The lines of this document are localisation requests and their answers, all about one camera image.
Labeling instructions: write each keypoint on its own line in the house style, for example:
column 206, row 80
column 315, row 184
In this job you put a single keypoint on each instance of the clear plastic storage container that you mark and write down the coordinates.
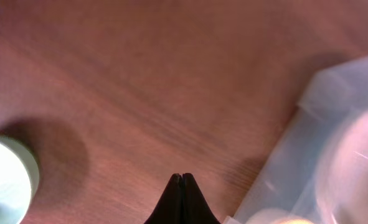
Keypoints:
column 287, row 180

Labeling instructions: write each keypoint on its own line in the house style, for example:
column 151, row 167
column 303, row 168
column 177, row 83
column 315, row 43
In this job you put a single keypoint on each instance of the light teal small bowl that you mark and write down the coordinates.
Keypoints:
column 19, row 180

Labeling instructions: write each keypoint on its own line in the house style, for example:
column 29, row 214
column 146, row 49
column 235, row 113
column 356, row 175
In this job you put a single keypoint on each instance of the cream bowl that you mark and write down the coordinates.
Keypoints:
column 342, row 178

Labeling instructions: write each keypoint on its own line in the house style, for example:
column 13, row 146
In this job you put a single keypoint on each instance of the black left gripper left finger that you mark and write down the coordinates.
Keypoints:
column 168, row 207

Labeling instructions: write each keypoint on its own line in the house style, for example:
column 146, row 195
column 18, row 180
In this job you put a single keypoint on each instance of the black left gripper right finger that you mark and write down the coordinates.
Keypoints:
column 195, row 209

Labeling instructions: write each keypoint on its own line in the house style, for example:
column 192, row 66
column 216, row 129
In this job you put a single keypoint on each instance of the yellow small bowl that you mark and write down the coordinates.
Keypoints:
column 276, row 216

